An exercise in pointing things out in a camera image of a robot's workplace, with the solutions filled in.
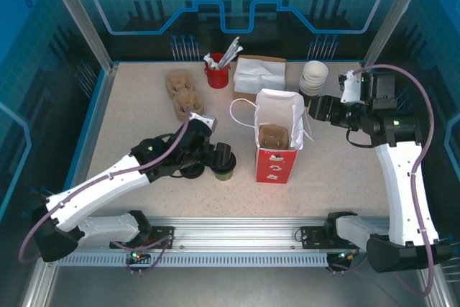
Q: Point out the white paper packet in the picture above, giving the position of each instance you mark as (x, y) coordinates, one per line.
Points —
(210, 60)

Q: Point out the green paper coffee cup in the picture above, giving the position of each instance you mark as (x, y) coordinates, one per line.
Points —
(224, 176)

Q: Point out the white paper cup stack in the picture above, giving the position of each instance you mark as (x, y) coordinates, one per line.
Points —
(314, 73)

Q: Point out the blue table side trim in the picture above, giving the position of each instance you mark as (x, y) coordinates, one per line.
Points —
(97, 113)

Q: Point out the black cup lid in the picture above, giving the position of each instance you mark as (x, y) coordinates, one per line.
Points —
(192, 174)
(233, 165)

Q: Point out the brown cardboard napkin box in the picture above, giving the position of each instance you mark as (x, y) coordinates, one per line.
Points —
(240, 95)

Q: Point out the small LED circuit board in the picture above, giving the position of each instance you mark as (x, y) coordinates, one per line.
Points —
(345, 256)
(138, 255)

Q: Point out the red straw holder cup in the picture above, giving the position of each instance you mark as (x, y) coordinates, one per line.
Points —
(217, 77)

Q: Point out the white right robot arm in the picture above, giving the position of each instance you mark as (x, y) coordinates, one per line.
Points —
(399, 184)

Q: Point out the aluminium front rail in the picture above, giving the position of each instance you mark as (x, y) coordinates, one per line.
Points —
(233, 231)

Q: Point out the white paper napkins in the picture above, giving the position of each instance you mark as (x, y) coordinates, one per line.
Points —
(258, 73)

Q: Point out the aluminium frame post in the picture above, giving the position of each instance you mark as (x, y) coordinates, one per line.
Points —
(79, 16)
(393, 16)

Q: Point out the red paper takeout bag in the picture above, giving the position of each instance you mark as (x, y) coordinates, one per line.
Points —
(276, 167)

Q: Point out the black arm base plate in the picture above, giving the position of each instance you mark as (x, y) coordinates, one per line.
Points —
(161, 237)
(312, 237)

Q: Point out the white wrapped straw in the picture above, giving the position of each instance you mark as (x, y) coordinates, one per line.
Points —
(235, 53)
(231, 48)

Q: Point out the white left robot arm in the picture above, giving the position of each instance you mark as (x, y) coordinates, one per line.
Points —
(108, 181)

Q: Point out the pulp cup carrier stack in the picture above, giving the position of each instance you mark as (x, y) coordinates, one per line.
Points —
(183, 95)

